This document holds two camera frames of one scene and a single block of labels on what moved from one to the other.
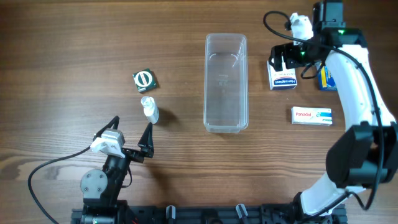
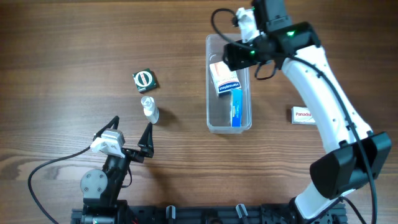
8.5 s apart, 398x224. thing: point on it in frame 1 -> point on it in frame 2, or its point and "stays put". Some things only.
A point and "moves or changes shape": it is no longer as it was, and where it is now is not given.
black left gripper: (131, 154) stays put
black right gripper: (278, 56) -> (233, 56)
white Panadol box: (311, 116) stays put
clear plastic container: (226, 84) stays put
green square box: (145, 79) stays put
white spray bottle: (151, 111) stays put
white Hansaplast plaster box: (285, 79) -> (224, 79)
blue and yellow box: (326, 80) moves or changes shape
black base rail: (238, 214) stays put
